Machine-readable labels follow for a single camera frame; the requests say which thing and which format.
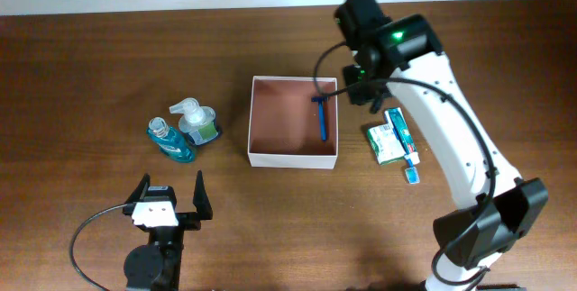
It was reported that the blue mouthwash bottle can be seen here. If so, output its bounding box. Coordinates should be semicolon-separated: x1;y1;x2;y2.
147;117;196;163

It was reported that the blue white toothbrush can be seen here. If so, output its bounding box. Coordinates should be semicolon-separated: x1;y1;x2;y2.
394;126;420;185

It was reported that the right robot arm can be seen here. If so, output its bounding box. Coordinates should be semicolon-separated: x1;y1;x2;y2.
334;0;549;290

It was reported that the clear pump soap bottle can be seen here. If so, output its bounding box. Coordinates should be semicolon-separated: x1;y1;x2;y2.
169;97;222;146

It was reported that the white cardboard box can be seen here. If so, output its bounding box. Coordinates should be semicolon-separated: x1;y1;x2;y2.
247;76;339;169

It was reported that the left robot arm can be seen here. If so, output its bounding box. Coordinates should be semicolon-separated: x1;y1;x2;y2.
123;171;213;290

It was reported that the green white soap packet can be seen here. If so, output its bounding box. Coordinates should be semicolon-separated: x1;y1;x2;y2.
367;123;406;165

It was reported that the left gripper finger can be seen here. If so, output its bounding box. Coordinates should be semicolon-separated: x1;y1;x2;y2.
193;170;213;220
125;173;151;204

